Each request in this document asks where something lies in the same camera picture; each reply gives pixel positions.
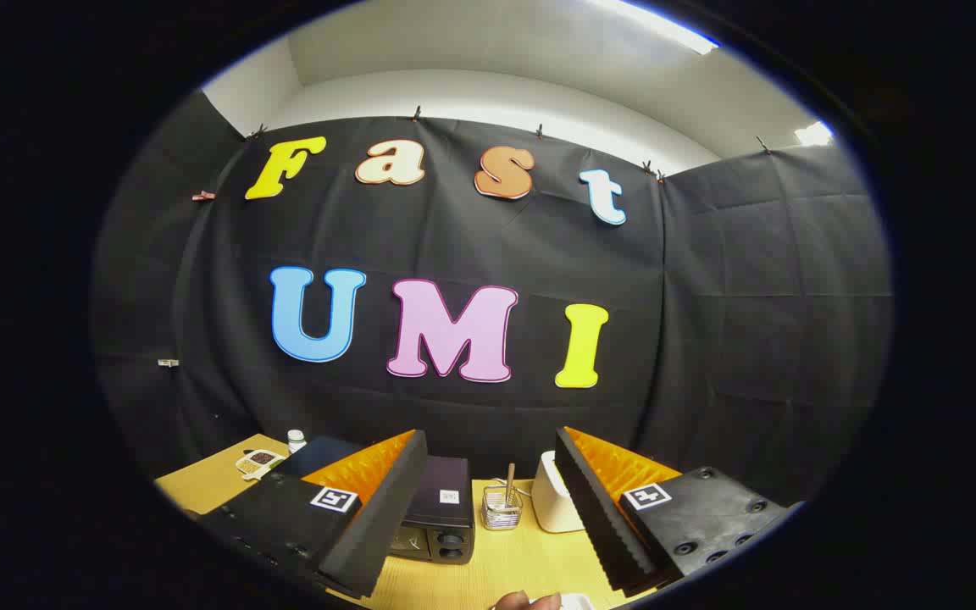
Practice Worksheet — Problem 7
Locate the white divided snack dish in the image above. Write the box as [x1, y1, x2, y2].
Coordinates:
[235, 449, 287, 481]

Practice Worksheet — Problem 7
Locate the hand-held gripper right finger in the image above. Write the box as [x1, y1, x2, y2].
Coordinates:
[554, 426, 794, 596]

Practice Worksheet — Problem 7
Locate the black toaster oven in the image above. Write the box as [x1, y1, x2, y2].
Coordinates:
[272, 435, 477, 566]

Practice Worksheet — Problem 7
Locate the cream white toaster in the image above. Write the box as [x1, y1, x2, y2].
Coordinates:
[531, 451, 586, 534]

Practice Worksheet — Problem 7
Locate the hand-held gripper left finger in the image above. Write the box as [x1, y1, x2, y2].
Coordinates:
[197, 429, 430, 601]

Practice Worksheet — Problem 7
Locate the long ceiling light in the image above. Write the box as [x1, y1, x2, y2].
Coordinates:
[590, 0, 719, 56]

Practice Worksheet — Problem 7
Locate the row of black cloth clips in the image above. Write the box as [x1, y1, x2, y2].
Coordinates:
[247, 106, 773, 183]

